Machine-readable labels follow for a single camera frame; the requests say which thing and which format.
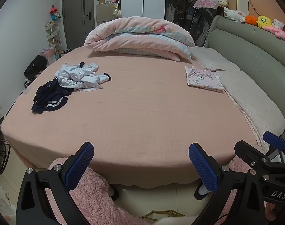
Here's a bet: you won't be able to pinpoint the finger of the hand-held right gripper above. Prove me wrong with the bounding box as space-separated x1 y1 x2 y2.
263 132 285 158
234 140 272 170

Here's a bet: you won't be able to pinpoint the large beige pillow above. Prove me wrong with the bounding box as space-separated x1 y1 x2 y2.
218 70 285 150

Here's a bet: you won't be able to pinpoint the gold wire frame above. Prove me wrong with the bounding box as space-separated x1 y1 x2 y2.
139 210 187 224

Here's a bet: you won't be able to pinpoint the white shelf rack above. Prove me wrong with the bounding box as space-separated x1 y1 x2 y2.
44 22 62 54

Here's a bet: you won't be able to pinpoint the bed with pink sheet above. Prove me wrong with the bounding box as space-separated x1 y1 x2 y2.
1 44 285 189

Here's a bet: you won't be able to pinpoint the orange carrot plush toy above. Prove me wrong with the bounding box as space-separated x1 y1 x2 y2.
244 15 259 25

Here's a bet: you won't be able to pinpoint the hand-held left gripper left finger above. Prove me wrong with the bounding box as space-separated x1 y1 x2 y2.
16 142 95 225

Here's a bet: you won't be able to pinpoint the black shoe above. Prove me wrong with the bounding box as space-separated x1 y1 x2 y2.
194 184 212 201

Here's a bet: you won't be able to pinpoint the navy pants with white stripes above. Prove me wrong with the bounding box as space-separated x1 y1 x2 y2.
31 78 68 114

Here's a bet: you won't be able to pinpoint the pink plush toy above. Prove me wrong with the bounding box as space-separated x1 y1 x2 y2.
263 26 285 39

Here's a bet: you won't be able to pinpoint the black backpack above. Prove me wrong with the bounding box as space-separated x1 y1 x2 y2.
24 55 48 80

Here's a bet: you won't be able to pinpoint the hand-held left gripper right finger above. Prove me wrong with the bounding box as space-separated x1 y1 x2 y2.
189 143 267 225

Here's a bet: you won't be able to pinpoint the pink printed folded pajamas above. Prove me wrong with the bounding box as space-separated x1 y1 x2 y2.
185 66 225 91

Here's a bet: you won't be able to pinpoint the red-hat plush doll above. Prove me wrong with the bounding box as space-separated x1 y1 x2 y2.
50 7 61 22

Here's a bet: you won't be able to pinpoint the dark glass cabinet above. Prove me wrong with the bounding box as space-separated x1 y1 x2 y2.
165 0 219 46

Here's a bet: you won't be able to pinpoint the green padded headboard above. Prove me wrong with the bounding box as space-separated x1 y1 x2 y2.
204 15 285 136

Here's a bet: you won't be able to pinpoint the white rabbit plush toy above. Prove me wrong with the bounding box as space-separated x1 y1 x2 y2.
223 7 246 23

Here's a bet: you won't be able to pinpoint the person's right leg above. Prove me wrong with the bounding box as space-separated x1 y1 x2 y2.
227 156 251 176

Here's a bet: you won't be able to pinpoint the grey door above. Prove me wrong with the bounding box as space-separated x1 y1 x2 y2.
61 0 94 50

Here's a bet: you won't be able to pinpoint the white and navy jacket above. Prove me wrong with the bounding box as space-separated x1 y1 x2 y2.
55 62 111 92

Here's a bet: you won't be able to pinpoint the beige cabinet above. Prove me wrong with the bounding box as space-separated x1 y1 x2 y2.
96 3 120 29

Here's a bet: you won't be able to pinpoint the yellow sponge plush toy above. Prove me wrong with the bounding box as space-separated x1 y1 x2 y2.
256 16 273 29

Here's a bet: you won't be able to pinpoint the pink folded quilt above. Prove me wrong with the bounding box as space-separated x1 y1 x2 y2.
84 16 195 62

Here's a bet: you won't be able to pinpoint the white cat plush toy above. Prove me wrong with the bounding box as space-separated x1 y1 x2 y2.
271 19 285 30

